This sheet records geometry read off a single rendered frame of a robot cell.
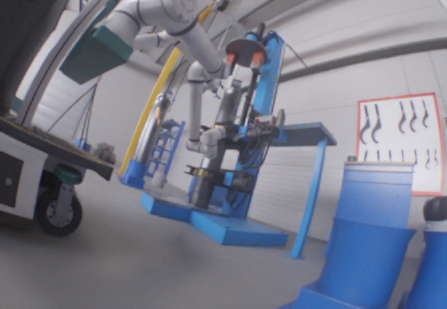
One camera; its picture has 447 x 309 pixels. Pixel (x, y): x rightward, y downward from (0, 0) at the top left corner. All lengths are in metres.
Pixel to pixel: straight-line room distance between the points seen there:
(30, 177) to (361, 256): 0.88
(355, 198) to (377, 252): 1.41
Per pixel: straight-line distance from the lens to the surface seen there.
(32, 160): 0.61
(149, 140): 3.00
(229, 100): 2.13
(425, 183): 3.11
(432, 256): 0.63
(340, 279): 0.59
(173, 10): 0.69
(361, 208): 1.91
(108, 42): 0.70
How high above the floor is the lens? 0.37
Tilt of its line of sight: 14 degrees up
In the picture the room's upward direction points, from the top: 17 degrees clockwise
